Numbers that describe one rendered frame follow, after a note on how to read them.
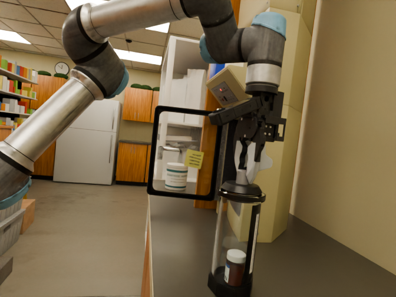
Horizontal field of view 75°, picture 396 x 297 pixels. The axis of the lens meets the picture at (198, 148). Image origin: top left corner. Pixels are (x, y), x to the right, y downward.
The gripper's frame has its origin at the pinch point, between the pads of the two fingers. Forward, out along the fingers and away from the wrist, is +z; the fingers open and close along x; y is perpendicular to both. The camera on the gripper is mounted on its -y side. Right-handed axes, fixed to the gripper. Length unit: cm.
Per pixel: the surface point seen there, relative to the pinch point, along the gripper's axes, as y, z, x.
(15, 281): -66, 120, 184
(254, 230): 1.4, 10.8, -4.5
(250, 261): 1.1, 17.6, -4.5
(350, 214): 61, 16, 13
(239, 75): 11.2, -28.3, 23.3
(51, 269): -43, 120, 196
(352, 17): 64, -62, 26
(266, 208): 25.4, 14.3, 19.5
